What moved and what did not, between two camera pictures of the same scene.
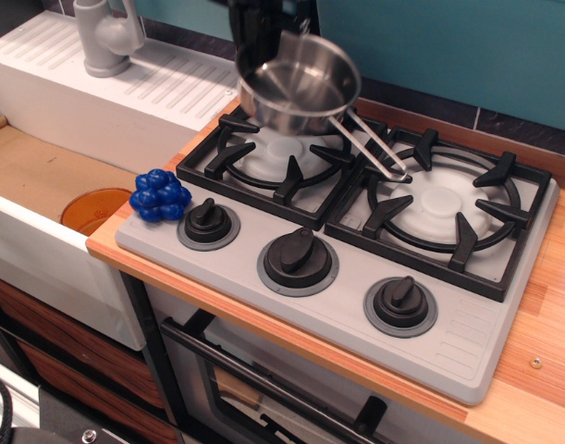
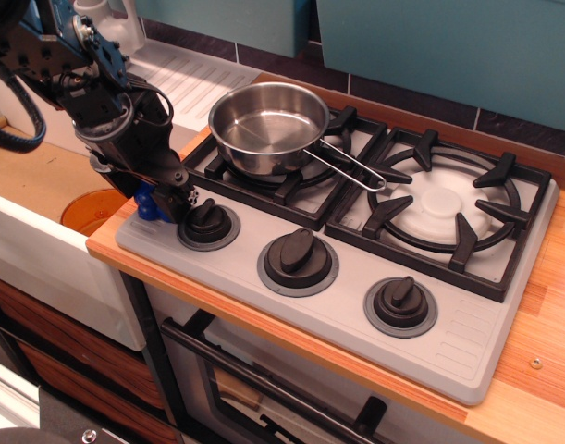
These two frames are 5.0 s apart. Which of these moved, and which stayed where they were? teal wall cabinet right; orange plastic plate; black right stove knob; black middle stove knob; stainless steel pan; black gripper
Moved: stainless steel pan; black gripper
Stayed: orange plastic plate; black right stove knob; black middle stove knob; teal wall cabinet right
